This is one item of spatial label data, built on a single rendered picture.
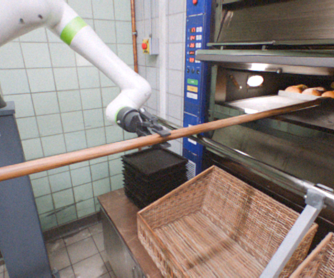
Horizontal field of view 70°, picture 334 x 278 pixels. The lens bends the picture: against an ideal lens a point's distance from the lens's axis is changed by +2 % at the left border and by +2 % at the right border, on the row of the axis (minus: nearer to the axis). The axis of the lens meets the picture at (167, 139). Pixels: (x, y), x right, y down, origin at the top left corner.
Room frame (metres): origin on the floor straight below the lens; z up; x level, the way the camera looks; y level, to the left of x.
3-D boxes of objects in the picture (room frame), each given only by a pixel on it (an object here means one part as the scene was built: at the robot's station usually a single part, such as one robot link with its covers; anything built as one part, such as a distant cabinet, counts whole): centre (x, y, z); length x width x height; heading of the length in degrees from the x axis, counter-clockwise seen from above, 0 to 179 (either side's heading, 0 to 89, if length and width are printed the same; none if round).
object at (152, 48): (1.70, 0.11, 1.46); 0.10 x 0.07 x 0.10; 33
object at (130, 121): (0.82, 0.10, 1.19); 0.09 x 0.07 x 0.08; 33
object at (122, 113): (0.88, 0.14, 1.19); 0.12 x 0.06 x 0.09; 123
